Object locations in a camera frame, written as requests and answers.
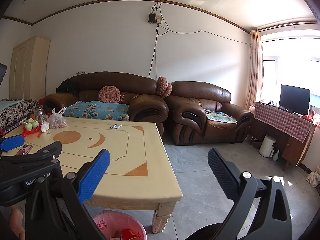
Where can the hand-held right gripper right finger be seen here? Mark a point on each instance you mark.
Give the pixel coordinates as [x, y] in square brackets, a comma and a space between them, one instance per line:
[222, 172]

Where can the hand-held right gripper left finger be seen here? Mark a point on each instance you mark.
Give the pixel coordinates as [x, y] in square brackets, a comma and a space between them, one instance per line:
[95, 172]

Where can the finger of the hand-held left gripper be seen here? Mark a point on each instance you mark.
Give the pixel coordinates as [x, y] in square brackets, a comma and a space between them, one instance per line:
[11, 142]
[37, 155]

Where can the pink lined trash bin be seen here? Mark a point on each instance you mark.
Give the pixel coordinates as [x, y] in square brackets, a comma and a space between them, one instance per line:
[107, 220]

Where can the person's left hand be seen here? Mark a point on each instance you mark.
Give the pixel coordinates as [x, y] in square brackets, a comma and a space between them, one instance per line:
[17, 225]

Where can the pink phone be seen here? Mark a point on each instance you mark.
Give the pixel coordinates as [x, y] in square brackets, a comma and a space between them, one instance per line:
[25, 150]

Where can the red plastic tray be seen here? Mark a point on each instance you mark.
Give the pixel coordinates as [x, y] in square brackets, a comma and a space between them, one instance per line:
[31, 131]

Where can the green cup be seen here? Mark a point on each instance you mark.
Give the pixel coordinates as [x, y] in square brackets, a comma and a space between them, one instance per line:
[35, 124]
[28, 126]

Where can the black white floral cloth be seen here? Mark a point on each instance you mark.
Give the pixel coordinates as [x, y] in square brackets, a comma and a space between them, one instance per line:
[12, 117]

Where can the orange fruit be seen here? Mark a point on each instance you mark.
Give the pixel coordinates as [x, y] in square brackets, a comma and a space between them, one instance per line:
[32, 116]

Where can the cream wooden coffee table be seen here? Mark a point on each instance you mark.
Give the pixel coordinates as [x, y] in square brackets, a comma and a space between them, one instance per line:
[120, 150]

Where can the clear bag of peanuts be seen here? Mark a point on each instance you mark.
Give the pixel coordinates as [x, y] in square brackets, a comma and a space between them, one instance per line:
[57, 122]

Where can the glass jar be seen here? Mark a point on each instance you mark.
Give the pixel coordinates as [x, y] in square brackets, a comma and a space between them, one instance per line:
[39, 112]

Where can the white air fryer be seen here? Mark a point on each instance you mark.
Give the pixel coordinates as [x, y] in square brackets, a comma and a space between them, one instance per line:
[267, 146]

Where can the teal seat cloth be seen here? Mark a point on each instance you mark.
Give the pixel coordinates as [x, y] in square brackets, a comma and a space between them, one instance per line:
[221, 117]

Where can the white bottle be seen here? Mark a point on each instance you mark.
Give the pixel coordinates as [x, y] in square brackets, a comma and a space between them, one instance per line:
[275, 155]

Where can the brown leather armchair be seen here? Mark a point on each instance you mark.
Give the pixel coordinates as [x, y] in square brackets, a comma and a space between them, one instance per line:
[195, 120]

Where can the blue floral blanket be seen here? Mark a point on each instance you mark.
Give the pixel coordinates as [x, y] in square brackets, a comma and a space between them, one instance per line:
[95, 111]

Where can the brown wooden cabinet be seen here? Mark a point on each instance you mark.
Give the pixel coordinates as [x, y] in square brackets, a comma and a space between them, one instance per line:
[290, 147]

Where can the black clothing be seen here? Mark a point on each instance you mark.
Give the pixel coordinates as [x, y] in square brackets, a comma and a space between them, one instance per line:
[67, 87]

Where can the cream wardrobe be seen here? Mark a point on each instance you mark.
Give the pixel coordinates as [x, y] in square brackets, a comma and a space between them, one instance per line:
[30, 67]

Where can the pink round knitted cushion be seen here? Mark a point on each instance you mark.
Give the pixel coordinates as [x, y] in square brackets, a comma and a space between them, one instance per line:
[161, 86]
[109, 94]
[168, 90]

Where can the red checked tablecloth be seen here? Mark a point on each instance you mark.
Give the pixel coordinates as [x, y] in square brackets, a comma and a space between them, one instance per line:
[282, 120]

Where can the brown leather sofa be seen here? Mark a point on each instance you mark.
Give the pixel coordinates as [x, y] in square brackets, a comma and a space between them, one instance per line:
[145, 110]

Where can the white crumpled cloth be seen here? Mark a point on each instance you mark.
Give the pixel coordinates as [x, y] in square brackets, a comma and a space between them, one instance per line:
[313, 177]

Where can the small items on sofa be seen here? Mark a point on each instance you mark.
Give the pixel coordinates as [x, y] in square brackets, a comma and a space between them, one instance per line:
[80, 73]

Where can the red object on cabinet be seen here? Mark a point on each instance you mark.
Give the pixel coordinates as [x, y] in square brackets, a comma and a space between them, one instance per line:
[307, 118]

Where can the black television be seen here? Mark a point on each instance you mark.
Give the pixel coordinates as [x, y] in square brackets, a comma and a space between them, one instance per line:
[295, 98]

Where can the beige curtain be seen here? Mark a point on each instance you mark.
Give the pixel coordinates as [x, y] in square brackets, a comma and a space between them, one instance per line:
[254, 67]

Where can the window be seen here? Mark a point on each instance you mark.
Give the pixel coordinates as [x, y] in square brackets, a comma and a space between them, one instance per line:
[290, 67]

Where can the black power adapter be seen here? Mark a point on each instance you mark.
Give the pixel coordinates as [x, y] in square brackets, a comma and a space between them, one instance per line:
[151, 17]

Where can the white wall socket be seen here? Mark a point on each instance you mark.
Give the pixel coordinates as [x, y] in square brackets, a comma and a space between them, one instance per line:
[158, 20]

